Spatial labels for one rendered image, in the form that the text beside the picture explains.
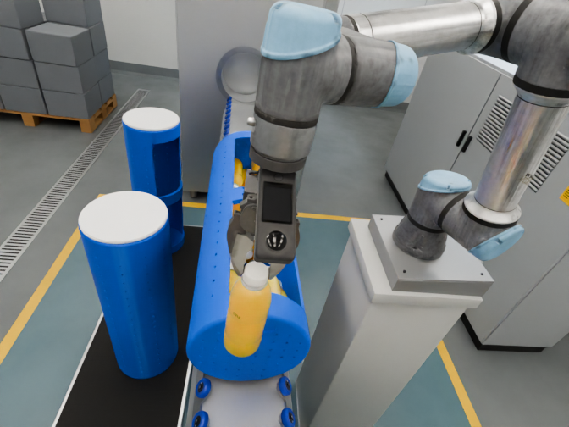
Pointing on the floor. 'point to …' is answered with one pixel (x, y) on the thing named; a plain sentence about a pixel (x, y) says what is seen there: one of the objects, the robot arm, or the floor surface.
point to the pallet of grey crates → (55, 62)
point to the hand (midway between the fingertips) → (256, 274)
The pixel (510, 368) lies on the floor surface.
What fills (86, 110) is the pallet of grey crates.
